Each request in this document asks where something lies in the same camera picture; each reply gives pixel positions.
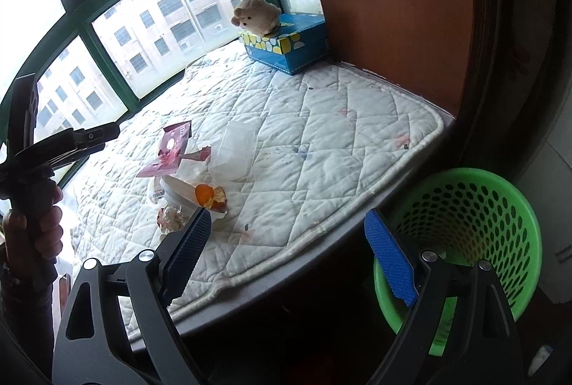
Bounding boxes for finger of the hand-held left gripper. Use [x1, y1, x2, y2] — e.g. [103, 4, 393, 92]
[13, 122, 121, 162]
[47, 144, 107, 171]

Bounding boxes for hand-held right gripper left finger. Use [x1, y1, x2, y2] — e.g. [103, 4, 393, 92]
[51, 206, 213, 385]

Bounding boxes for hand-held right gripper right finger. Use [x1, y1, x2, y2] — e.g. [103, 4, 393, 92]
[364, 208, 526, 385]

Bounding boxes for clear wrapper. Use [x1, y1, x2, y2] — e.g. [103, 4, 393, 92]
[156, 206, 186, 234]

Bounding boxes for orange peel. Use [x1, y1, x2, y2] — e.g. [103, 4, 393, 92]
[194, 184, 228, 213]

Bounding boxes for white round bowl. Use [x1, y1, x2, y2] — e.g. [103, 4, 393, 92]
[158, 175, 228, 218]

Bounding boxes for pink snack wrapper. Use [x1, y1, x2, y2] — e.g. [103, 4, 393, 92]
[135, 121, 193, 179]

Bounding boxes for green plastic waste basket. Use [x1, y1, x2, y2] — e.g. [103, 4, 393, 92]
[373, 167, 543, 356]

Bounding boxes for clear plastic container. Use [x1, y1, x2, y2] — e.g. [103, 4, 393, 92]
[209, 121, 257, 184]

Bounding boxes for person's left forearm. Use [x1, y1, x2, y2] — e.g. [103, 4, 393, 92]
[0, 260, 59, 323]

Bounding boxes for person's left hand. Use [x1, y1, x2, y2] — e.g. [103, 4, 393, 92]
[4, 185, 64, 263]

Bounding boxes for white quilted mattress pad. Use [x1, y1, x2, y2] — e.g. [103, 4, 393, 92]
[67, 41, 457, 341]

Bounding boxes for beige plush toy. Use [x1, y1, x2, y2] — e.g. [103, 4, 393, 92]
[231, 0, 282, 36]

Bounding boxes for blue tissue box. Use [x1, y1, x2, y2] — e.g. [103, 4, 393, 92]
[238, 13, 331, 76]

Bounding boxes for brown wooden panel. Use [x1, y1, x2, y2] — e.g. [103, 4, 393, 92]
[297, 0, 474, 118]

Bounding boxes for green window frame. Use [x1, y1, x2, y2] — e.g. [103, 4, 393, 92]
[0, 0, 327, 189]

